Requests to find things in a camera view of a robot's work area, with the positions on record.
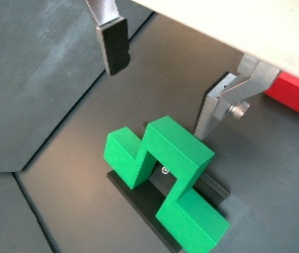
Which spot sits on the green bridge-shaped block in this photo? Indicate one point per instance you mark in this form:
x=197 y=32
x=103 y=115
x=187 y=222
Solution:
x=193 y=222

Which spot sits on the red base board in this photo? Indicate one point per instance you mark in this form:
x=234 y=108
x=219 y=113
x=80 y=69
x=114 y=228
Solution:
x=285 y=91

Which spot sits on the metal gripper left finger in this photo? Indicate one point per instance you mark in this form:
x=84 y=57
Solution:
x=112 y=34

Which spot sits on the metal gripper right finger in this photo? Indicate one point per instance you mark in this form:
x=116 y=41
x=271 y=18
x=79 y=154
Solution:
x=226 y=97

